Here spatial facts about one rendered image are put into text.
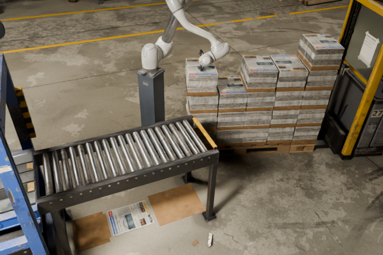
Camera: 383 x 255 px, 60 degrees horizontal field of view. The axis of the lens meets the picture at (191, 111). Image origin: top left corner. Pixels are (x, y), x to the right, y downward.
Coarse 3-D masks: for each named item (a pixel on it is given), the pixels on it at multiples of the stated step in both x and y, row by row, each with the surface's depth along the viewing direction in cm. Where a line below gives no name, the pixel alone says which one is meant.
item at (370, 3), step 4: (356, 0) 337; (360, 0) 331; (364, 0) 324; (368, 0) 320; (372, 0) 320; (364, 4) 324; (368, 4) 318; (372, 4) 313; (376, 4) 310; (372, 8) 313; (376, 8) 307; (380, 8) 302; (376, 12) 307; (380, 12) 302
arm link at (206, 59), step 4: (208, 52) 286; (200, 56) 289; (204, 56) 281; (208, 56) 280; (212, 56) 285; (200, 60) 284; (204, 60) 281; (208, 60) 281; (212, 60) 286; (204, 64) 282; (208, 64) 283
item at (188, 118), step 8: (168, 120) 297; (176, 120) 297; (192, 120) 302; (136, 128) 286; (144, 128) 286; (152, 128) 289; (160, 128) 292; (168, 128) 296; (104, 136) 276; (112, 136) 277; (64, 144) 267; (72, 144) 267; (80, 144) 268; (40, 152) 259; (48, 152) 260; (40, 160) 261
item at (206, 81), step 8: (192, 72) 315; (200, 72) 316; (208, 72) 317; (216, 72) 317; (192, 80) 314; (200, 80) 316; (208, 80) 316; (216, 80) 317; (192, 88) 320; (200, 88) 320; (208, 88) 321; (216, 88) 322
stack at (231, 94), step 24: (192, 96) 327; (216, 96) 330; (240, 96) 333; (264, 96) 337; (288, 96) 340; (216, 120) 347; (240, 120) 350; (264, 120) 354; (288, 120) 357; (288, 144) 377
